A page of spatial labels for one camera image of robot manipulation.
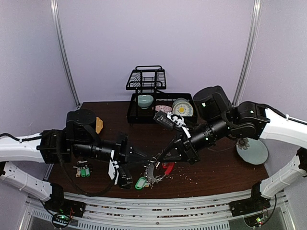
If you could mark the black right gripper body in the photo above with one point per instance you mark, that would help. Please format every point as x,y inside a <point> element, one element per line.
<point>186,148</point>

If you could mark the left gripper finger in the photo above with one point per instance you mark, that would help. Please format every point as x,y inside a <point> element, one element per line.
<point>141,162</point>
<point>137,155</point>

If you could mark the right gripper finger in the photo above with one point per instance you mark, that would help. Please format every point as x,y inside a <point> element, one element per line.
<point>169,159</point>
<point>171,150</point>

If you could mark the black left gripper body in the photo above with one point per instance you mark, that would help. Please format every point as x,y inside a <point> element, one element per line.
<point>120,147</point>

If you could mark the large keyring with red handle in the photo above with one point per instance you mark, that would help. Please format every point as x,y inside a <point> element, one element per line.
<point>154,173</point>

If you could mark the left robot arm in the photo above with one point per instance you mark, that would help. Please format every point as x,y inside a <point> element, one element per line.
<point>79,138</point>

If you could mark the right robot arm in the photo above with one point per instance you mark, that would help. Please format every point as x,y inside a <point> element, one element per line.
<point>247,120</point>

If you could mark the yellow daisy plate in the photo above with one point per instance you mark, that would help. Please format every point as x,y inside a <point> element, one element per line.
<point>183,109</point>

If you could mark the pink patterned bowl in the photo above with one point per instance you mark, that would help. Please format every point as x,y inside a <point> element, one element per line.
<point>163,108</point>

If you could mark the pale green plate behind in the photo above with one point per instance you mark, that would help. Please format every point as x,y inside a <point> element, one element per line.
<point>179,100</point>

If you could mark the green tagged key bunch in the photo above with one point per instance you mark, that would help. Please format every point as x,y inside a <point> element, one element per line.
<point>83,169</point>

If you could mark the celadon green bowl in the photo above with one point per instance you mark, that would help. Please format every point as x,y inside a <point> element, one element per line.
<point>144,101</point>

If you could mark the light green flower plate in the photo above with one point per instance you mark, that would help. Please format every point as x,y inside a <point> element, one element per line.
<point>252,151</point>

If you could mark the left base circuit board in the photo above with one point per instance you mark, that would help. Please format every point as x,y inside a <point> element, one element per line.
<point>60,220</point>

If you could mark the base circuit board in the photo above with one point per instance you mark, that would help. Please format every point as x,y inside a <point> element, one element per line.
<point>255,221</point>
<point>60,220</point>

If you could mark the right base circuit board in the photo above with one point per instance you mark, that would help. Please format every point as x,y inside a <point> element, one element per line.
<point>255,221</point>

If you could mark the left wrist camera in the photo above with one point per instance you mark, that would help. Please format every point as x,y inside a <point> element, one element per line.
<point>120,174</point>

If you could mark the black wire dish rack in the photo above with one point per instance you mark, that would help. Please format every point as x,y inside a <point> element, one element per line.
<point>151,80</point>

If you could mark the aluminium front rail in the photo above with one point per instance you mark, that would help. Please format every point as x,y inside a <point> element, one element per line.
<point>193,213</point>

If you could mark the right aluminium frame post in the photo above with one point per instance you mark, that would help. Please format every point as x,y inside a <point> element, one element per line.
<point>251,43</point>

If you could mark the aluminium frame post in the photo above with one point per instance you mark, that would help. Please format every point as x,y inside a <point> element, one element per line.
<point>63,53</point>
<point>251,43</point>

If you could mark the left aluminium frame post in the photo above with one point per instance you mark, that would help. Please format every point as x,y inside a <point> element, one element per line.
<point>63,53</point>

